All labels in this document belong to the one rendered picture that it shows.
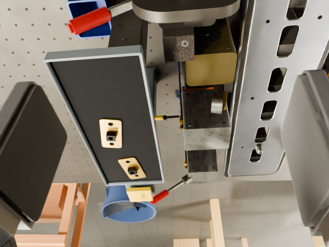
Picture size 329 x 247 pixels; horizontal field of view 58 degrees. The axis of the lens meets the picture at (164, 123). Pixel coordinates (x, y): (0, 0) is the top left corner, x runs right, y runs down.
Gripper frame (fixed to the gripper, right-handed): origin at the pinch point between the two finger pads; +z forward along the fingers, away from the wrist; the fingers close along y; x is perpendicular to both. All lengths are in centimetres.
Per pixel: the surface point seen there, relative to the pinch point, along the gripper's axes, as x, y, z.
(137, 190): -57, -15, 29
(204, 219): -367, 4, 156
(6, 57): -45, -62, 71
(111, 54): -15.6, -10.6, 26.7
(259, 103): -45, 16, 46
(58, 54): -15.5, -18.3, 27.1
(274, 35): -26, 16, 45
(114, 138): -33.7, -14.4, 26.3
